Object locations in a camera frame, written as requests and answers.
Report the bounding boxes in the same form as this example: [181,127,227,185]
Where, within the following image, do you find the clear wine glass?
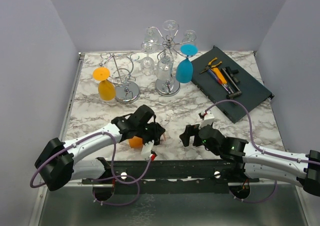
[155,53,174,81]
[140,41,156,72]
[182,30,197,45]
[144,27,159,44]

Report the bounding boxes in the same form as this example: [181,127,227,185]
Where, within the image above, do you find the blue red screwdriver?
[208,69,222,84]

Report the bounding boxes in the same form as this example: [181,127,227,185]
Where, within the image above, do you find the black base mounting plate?
[79,157,261,196]

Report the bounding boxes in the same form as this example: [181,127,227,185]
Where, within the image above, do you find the tall clear flute glass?
[162,19,180,39]

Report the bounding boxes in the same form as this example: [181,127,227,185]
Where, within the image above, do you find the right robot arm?
[179,125,320,196]

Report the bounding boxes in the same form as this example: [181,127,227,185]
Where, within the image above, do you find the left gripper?
[136,122,166,149]

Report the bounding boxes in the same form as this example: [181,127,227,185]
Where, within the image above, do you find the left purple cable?
[29,132,154,207]

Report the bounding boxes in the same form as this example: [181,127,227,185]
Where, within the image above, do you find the blue plastic goblet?
[175,44,198,83]

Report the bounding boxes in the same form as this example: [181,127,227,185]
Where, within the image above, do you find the tall chrome glass rack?
[141,19,198,97]

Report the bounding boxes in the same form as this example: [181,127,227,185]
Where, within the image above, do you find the orange plastic goblet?
[128,136,143,149]

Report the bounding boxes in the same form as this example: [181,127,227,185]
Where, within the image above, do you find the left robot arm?
[34,105,166,191]

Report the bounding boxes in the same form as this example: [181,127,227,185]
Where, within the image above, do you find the yellow utility knife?
[213,67,228,84]

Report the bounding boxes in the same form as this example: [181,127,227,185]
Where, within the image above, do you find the purple cable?
[29,132,154,207]
[203,100,320,204]

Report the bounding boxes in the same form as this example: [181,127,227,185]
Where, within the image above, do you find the small chrome glass rack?
[99,52,140,104]

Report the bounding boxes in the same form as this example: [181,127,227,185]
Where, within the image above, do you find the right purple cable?
[203,100,320,204]

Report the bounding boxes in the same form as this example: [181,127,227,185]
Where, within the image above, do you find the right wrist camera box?
[199,111,215,129]

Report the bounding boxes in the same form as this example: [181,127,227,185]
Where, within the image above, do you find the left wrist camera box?
[141,140,157,161]

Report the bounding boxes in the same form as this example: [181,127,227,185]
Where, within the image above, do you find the black metal tool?
[225,67,239,78]

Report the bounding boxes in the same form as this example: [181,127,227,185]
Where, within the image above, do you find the yellow handled pliers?
[200,57,222,74]

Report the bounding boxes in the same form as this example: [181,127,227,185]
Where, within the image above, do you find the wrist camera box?
[141,140,157,161]
[199,111,215,129]

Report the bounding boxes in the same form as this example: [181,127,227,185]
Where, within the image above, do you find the aluminium rail frame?
[38,53,307,226]

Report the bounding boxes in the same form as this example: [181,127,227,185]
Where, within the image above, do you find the yellow plastic goblet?
[92,67,116,101]

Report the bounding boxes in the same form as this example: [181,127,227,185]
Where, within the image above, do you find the dark flat equipment box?
[191,46,274,112]

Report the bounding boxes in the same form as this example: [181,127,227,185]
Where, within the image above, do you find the clear wine glass front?
[140,41,156,72]

